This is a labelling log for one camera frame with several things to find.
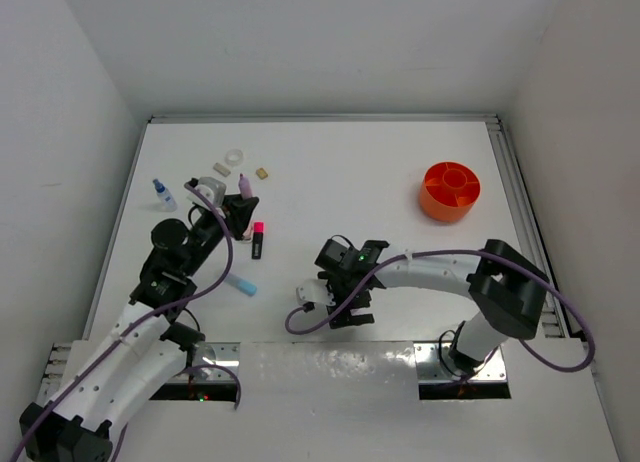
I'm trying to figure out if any purple translucent highlighter pen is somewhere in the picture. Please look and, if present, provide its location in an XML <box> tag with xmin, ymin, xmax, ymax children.
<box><xmin>238</xmin><ymin>174</ymin><xmax>253</xmax><ymax>200</ymax></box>

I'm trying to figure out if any pink black highlighter pen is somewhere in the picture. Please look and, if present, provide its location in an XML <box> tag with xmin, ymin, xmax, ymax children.
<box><xmin>251</xmin><ymin>221</ymin><xmax>265</xmax><ymax>260</ymax></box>

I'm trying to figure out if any blue cap spray bottle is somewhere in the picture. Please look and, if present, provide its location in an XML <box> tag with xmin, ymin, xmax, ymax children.
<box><xmin>152</xmin><ymin>179</ymin><xmax>178</xmax><ymax>212</ymax></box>

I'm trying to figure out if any light blue highlighter pen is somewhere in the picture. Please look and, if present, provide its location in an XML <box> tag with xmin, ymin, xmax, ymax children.
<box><xmin>225</xmin><ymin>274</ymin><xmax>257</xmax><ymax>297</ymax></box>

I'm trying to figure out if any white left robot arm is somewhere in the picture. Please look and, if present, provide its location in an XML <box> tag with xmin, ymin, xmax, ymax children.
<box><xmin>315</xmin><ymin>239</ymin><xmax>549</xmax><ymax>375</ymax></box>

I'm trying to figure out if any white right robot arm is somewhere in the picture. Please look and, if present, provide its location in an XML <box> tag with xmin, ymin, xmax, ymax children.
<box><xmin>11</xmin><ymin>195</ymin><xmax>259</xmax><ymax>461</ymax></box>

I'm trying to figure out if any pink mini stapler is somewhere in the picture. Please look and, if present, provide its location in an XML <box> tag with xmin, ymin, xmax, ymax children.
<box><xmin>239</xmin><ymin>232</ymin><xmax>253</xmax><ymax>243</ymax></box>

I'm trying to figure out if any beige rectangular eraser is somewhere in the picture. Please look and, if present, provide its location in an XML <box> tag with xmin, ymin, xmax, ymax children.
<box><xmin>213</xmin><ymin>163</ymin><xmax>231</xmax><ymax>177</ymax></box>

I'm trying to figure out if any clear tape roll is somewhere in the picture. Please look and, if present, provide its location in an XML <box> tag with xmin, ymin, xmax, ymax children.
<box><xmin>225</xmin><ymin>149</ymin><xmax>244</xmax><ymax>166</ymax></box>

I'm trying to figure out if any orange round divided container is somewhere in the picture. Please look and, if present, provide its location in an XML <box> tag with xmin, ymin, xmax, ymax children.
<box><xmin>418</xmin><ymin>161</ymin><xmax>481</xmax><ymax>223</ymax></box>

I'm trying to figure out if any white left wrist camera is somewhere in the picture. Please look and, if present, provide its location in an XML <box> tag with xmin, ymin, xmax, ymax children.
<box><xmin>296</xmin><ymin>279</ymin><xmax>336</xmax><ymax>307</ymax></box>

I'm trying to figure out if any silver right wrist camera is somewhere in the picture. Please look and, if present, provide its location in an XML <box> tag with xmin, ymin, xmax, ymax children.
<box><xmin>186</xmin><ymin>176</ymin><xmax>227</xmax><ymax>207</ymax></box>

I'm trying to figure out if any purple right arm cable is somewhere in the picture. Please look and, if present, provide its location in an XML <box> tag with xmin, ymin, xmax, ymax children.
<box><xmin>9</xmin><ymin>179</ymin><xmax>242</xmax><ymax>462</ymax></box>

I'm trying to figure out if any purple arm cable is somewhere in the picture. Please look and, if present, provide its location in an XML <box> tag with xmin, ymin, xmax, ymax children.
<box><xmin>284</xmin><ymin>249</ymin><xmax>597</xmax><ymax>383</ymax></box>
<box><xmin>9</xmin><ymin>179</ymin><xmax>242</xmax><ymax>462</ymax></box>

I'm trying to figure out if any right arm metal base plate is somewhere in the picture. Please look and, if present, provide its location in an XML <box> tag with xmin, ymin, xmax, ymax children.
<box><xmin>414</xmin><ymin>341</ymin><xmax>508</xmax><ymax>385</ymax></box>

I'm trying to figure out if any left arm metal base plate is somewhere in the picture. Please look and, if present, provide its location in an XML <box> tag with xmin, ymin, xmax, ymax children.
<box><xmin>167</xmin><ymin>342</ymin><xmax>240</xmax><ymax>384</ymax></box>

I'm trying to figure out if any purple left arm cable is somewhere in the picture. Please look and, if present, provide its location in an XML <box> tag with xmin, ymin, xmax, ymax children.
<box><xmin>284</xmin><ymin>249</ymin><xmax>597</xmax><ymax>383</ymax></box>

